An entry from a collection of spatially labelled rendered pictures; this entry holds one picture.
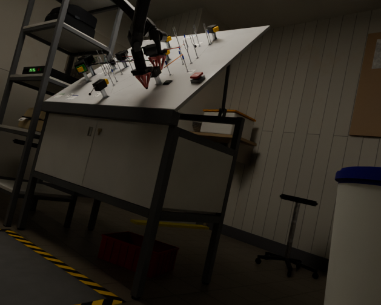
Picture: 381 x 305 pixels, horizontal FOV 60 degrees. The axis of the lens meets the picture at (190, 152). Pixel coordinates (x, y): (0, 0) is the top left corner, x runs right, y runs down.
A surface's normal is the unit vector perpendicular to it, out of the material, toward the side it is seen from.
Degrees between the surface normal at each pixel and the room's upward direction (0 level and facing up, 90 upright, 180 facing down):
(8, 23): 90
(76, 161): 90
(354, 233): 94
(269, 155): 90
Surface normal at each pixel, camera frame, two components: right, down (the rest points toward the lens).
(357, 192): -0.97, -0.16
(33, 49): 0.70, 0.11
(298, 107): -0.68, -0.21
